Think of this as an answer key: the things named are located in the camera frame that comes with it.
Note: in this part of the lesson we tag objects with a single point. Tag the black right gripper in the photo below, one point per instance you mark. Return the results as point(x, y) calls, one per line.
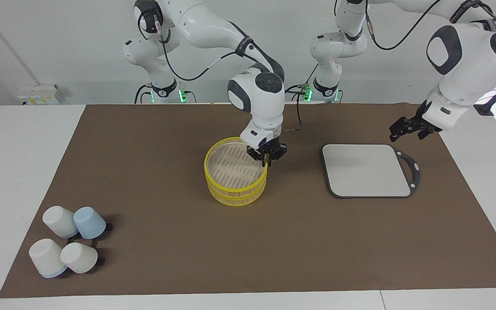
point(269, 150)

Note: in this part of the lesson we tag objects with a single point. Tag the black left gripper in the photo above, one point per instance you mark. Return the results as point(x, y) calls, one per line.
point(416, 122)

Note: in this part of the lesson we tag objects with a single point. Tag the yellow bamboo steamer lid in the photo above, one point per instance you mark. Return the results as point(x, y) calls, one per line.
point(230, 165)

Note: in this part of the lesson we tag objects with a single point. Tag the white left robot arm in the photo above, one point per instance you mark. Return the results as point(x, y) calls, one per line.
point(472, 56)

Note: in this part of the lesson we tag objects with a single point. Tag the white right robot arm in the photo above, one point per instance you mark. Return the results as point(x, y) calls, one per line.
point(261, 99)

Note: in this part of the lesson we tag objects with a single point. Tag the yellow bamboo steamer basket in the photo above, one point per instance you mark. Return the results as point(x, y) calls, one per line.
point(237, 198)

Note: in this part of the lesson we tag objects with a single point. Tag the white cutting board grey rim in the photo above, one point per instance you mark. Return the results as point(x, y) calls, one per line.
point(364, 170)

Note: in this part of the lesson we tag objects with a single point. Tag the brown table mat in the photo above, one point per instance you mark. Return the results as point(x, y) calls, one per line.
point(274, 241)

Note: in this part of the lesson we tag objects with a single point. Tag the light blue plastic cup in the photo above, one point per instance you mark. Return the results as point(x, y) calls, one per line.
point(89, 222)

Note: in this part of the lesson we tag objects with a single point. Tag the white plastic cup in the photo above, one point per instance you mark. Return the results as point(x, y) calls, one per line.
point(60, 221)
point(79, 257)
point(46, 257)

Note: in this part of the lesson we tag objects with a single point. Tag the white wall socket box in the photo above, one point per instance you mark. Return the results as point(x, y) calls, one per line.
point(41, 94)

